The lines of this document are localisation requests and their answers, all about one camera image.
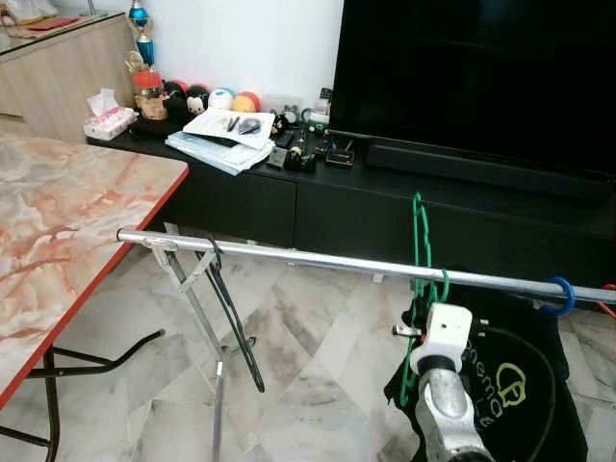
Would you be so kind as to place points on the green clothes hanger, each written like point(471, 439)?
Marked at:
point(421, 241)

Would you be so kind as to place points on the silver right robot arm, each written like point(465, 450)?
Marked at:
point(448, 414)

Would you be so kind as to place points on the blue clothes hanger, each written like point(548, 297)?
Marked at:
point(568, 289)

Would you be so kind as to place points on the red clothes hanger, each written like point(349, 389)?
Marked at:
point(606, 306)

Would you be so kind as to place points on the black television console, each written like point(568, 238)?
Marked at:
point(337, 207)

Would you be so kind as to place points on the black shirt green logo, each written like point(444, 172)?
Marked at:
point(539, 404)

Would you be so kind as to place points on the black soundbar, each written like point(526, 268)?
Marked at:
point(481, 168)

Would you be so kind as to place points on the small black box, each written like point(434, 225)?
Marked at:
point(340, 156)

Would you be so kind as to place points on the black tape dispenser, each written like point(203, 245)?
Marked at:
point(301, 159)

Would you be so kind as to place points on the black remote control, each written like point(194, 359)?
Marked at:
point(285, 138)

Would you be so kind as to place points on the clear plastic bottle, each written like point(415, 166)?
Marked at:
point(324, 101)

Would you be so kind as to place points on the black computer mouse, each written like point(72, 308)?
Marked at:
point(249, 126)

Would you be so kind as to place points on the stack of papers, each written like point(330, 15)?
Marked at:
point(221, 144)

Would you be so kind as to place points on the black television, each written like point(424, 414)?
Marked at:
point(472, 77)

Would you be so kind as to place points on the red yellow plush ball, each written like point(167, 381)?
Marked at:
point(247, 101)

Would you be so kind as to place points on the blue white plush ball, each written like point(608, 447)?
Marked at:
point(220, 98)

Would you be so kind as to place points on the black mouse plush toy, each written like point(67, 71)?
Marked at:
point(195, 101)

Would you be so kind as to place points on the red black plush ball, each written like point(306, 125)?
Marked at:
point(175, 89)

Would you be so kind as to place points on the red edged marble table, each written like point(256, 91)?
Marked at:
point(67, 241)

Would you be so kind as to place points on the red lidded jar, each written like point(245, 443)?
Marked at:
point(149, 87)

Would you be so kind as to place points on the pink tissue box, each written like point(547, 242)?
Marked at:
point(108, 120)

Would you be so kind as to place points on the blue gold trophy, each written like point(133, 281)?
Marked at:
point(142, 34)

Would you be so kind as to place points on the light wooden cabinet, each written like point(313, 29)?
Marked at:
point(58, 87)

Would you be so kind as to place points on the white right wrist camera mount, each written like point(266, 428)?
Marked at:
point(448, 332)

